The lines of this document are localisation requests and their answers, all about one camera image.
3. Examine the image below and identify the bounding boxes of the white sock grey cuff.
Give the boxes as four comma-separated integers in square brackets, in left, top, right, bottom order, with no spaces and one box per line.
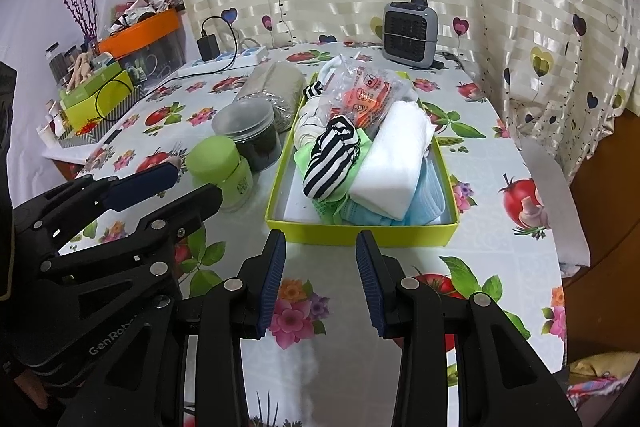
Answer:
[317,59,346,90]

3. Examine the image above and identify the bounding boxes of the white power strip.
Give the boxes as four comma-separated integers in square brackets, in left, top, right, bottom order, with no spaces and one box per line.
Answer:
[192,46,268,68]

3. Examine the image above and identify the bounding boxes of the fruit print tablecloth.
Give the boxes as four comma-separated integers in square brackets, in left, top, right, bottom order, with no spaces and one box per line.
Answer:
[42,39,591,427]

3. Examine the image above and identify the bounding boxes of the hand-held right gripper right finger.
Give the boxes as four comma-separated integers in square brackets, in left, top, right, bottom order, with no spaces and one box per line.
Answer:
[356,229,583,427]

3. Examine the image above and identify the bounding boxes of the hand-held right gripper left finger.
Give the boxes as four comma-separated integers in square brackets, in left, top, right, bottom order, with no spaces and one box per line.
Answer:
[57,229,287,427]

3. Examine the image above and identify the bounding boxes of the yellow cloth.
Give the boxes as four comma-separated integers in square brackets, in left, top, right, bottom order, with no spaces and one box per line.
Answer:
[570,352,636,380]

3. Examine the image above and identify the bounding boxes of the black white striped tray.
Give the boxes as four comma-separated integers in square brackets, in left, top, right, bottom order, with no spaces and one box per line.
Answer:
[56,84,146,150]

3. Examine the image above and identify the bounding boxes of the clear earplug bag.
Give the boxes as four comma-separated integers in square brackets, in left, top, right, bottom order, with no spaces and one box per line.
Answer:
[320,57,416,132]

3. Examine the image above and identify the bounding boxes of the pile of assorted small items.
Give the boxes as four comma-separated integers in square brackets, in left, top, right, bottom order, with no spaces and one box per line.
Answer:
[111,0,183,25]

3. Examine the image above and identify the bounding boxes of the lime cardboard box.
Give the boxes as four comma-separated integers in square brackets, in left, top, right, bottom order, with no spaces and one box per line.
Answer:
[265,94,460,248]

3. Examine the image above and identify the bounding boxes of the white paper sheet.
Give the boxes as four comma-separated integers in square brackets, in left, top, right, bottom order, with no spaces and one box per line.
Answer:
[520,139,591,278]

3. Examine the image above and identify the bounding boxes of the person's left hand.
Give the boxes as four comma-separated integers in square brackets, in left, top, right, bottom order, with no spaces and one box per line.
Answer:
[17,369,51,415]

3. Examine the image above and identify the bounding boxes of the blue face masks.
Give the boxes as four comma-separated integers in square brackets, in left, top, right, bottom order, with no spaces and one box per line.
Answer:
[312,157,453,226]

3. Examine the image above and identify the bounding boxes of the green lidded jar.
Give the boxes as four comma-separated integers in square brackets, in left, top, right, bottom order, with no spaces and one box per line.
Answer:
[186,136,253,214]

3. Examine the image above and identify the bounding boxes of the clear jar dark contents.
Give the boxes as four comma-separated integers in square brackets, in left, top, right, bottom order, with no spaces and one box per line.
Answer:
[211,99,283,174]

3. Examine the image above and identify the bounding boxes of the pale green box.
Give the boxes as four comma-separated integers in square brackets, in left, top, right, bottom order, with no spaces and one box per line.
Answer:
[59,59,123,100]

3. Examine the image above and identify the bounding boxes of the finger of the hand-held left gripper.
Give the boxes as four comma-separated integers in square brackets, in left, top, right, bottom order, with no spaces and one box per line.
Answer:
[42,184,224,309]
[12,163,182,259]

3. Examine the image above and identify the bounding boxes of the brown wooden furniture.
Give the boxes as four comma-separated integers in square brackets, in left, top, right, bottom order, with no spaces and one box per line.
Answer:
[562,109,640,368]

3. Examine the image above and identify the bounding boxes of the lime green carton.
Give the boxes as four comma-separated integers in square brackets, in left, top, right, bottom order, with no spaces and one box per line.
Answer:
[62,69,136,130]

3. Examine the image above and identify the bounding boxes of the black charger cable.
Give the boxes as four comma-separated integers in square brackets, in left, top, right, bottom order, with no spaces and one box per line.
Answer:
[96,16,238,120]

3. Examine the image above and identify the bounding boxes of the orange lidded storage box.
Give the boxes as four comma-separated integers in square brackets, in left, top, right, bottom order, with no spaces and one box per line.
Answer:
[97,9,187,75]

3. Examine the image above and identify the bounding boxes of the grey space heater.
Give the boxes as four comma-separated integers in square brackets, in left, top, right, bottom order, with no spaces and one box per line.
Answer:
[382,0,440,68]

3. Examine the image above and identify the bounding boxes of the beige plush figure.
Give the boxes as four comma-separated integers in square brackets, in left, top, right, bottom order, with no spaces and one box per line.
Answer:
[70,52,98,88]

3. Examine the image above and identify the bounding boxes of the colourful patterned cloth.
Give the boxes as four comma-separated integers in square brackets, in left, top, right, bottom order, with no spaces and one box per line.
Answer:
[567,369,626,410]

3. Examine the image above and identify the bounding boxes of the white towel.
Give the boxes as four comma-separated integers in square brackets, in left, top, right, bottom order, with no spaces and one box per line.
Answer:
[348,101,436,222]

